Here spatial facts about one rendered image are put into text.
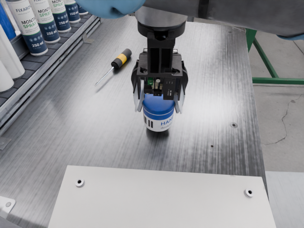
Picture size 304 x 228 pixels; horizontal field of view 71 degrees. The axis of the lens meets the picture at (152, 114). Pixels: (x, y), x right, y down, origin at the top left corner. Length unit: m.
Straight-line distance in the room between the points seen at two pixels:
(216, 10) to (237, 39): 0.75
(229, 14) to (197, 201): 0.23
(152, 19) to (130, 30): 0.63
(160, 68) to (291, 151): 1.50
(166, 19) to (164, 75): 0.08
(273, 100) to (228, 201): 1.77
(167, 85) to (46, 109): 0.38
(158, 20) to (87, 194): 0.25
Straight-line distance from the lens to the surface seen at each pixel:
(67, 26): 0.84
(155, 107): 0.44
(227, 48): 0.85
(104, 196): 0.31
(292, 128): 1.89
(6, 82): 0.63
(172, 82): 0.34
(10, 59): 0.65
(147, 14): 0.30
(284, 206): 0.49
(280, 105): 2.04
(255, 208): 0.33
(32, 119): 0.61
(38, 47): 0.73
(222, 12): 0.18
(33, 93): 0.67
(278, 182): 0.51
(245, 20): 0.18
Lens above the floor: 1.23
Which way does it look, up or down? 47 degrees down
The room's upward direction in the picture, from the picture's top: straight up
